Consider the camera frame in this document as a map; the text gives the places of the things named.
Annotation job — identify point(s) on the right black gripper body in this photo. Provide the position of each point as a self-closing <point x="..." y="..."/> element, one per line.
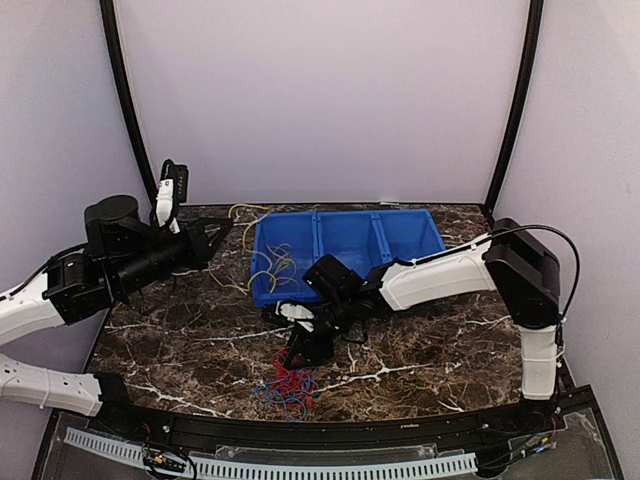
<point x="326" y="342"/>

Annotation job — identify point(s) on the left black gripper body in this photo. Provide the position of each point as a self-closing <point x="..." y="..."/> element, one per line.
<point x="195" y="256"/>

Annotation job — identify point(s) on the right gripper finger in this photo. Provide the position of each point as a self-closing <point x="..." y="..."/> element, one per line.
<point x="318" y="356"/>
<point x="296" y="348"/>

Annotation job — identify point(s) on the blue three-compartment plastic bin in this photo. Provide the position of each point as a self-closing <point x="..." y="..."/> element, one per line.
<point x="286" y="245"/>

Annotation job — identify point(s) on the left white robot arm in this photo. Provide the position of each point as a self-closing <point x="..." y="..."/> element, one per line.
<point x="121" y="256"/>

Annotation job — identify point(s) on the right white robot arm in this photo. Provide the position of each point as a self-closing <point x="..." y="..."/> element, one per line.
<point x="509" y="260"/>

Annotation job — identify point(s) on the clear acrylic plate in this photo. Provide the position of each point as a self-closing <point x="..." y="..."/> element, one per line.
<point x="324" y="456"/>

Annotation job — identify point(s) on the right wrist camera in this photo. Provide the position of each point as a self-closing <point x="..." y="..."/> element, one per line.
<point x="284" y="313"/>

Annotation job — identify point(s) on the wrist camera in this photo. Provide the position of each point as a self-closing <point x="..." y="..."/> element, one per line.
<point x="172" y="191"/>
<point x="284" y="313"/>

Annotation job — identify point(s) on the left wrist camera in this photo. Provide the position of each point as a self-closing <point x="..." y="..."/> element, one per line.
<point x="172" y="191"/>

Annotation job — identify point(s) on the black front rail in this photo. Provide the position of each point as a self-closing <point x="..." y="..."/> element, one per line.
<point x="573" y="409"/>

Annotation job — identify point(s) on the left black frame post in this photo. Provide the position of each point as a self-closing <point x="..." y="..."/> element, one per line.
<point x="123" y="90"/>

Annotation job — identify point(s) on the black frame post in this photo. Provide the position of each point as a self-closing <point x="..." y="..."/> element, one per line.
<point x="123" y="90"/>
<point x="521" y="89"/>

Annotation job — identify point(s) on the right black frame post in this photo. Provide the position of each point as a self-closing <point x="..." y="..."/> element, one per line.
<point x="521" y="89"/>

